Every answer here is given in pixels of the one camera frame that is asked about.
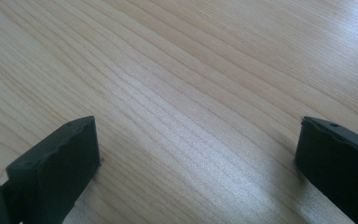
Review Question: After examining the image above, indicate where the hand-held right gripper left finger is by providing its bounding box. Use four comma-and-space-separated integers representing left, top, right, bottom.
5, 115, 102, 224

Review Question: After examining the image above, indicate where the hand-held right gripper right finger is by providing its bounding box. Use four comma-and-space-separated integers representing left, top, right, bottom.
294, 116, 358, 224

